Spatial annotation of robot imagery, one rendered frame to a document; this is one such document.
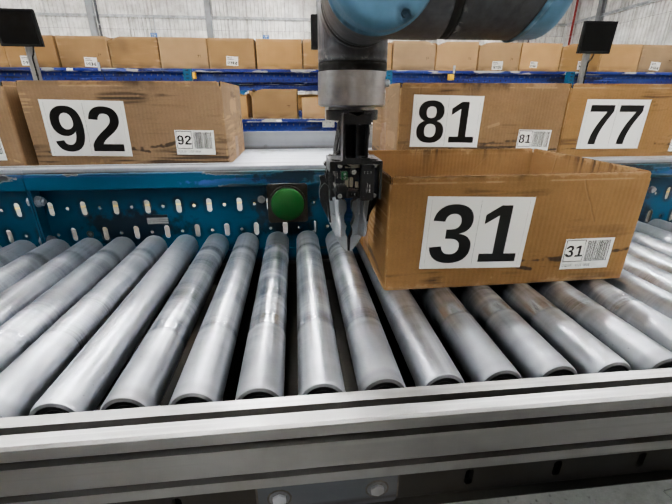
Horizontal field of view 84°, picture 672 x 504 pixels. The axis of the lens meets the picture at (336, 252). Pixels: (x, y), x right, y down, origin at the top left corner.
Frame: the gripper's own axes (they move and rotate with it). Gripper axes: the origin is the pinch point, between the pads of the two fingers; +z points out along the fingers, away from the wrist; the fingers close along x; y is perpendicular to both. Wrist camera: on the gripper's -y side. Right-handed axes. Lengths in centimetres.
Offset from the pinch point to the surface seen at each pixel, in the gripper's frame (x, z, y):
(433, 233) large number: 11.2, -3.6, 7.8
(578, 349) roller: 24.5, 6.2, 22.9
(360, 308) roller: 0.2, 5.3, 12.2
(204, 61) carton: -116, -67, -482
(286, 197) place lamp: -10.1, -2.4, -21.2
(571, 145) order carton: 57, -11, -29
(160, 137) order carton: -36.0, -13.9, -29.0
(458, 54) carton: 212, -78, -481
